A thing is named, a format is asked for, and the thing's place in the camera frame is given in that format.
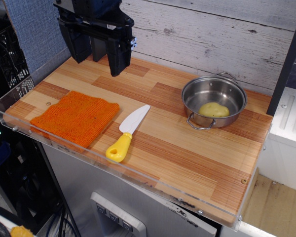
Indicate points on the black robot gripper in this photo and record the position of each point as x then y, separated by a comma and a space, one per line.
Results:
102, 19

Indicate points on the orange knitted cloth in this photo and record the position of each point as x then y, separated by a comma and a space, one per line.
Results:
77, 118

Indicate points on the black plastic crate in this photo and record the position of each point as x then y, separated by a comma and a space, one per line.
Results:
13, 67

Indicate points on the stainless steel pot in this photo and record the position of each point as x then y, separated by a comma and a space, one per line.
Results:
221, 88

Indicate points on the yellow toy potato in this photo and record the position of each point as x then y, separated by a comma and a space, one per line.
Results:
213, 109

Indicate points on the clear acrylic table guard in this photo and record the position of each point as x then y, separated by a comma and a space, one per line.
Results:
206, 171

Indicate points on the silver toy fridge cabinet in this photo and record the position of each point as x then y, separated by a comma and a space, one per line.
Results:
77, 181

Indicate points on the yellow object bottom left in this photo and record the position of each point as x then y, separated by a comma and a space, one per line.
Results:
20, 231

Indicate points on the white toy sink unit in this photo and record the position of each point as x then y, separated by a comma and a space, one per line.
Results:
277, 160

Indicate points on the toy knife yellow handle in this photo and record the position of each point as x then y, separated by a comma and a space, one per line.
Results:
118, 151

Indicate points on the black vertical post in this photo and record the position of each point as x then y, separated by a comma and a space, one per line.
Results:
283, 77

